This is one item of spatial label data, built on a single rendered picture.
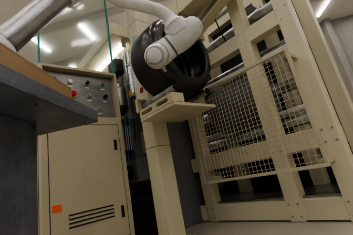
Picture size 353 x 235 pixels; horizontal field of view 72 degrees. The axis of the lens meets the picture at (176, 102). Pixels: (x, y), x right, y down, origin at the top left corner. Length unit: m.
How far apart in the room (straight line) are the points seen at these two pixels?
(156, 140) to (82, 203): 0.59
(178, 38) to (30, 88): 0.63
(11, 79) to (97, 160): 1.23
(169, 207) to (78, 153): 0.68
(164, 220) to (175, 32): 1.17
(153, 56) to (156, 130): 0.82
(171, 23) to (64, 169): 1.08
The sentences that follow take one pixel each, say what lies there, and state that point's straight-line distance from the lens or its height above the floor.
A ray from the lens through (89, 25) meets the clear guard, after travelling 2.19.
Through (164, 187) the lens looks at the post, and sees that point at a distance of 1.67.
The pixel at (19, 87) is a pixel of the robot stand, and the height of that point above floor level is 0.62.
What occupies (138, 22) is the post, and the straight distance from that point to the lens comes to 2.09.
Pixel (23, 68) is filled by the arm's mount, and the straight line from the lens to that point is 0.69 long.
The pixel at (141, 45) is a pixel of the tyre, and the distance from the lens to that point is 1.55.
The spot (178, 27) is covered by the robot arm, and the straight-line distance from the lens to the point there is 1.05.
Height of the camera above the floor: 0.39
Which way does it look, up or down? 17 degrees up
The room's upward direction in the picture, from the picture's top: 11 degrees counter-clockwise
